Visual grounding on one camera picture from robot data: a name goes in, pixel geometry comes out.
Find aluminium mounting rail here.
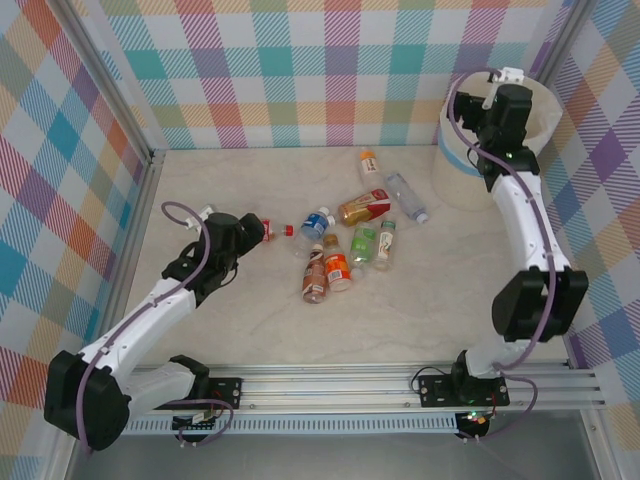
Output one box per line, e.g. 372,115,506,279
54,359,607,415

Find aluminium frame post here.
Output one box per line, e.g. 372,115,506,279
529,0,594,96
59,0,169,169

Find white label green cap bottle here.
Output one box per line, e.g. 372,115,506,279
372,219,400,272

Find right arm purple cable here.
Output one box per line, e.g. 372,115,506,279
447,68,557,444

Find slotted grey cable duct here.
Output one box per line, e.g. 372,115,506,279
119,417,460,437

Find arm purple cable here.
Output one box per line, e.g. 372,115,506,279
77,201,235,456
447,68,557,444

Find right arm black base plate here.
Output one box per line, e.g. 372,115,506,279
417,372,511,409

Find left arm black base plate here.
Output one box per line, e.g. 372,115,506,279
199,377,244,412

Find gold and red label bottle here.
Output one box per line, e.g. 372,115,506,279
337,187,393,228

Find gripper white cable bracket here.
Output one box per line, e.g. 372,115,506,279
483,67,525,111
180,203,217,230

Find beige round bin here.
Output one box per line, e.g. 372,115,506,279
430,139,501,214

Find left gripper white cable bracket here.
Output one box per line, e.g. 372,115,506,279
180,203,217,230

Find orange cap white label bottle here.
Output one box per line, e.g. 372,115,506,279
356,149,380,183

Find clear ribbed plastic bottle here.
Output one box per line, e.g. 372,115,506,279
382,172,431,224

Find right gripper white cable bracket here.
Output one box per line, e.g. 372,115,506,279
483,67,525,111

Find short blue label bottle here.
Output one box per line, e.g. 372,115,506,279
291,204,337,260

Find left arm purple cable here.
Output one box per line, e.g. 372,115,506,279
77,201,235,456

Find white lined trash bin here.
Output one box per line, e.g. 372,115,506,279
438,67,564,179

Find red label red cap bottle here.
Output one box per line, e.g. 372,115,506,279
259,218,296,245

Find brown label bottle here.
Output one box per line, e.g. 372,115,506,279
300,243,331,305

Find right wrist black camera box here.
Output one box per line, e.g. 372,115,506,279
455,91,485,127

